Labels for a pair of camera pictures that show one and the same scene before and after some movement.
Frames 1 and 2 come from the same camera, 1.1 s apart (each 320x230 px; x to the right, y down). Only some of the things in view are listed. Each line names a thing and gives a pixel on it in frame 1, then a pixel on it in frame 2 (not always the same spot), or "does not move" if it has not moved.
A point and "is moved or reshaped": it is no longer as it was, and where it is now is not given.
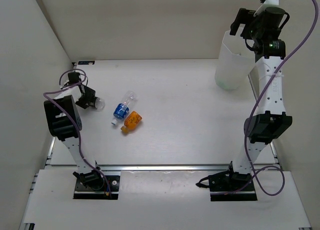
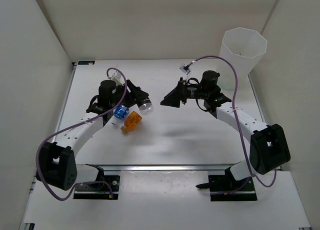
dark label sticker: (86, 62) does not move
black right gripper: (245, 16) -> (180, 93)
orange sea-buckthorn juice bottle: (131, 122) does not move
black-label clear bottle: (99, 103) is moved or reshaped
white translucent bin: (236, 60) does not move
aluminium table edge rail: (158, 167) does not move
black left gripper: (90, 92) -> (136, 93)
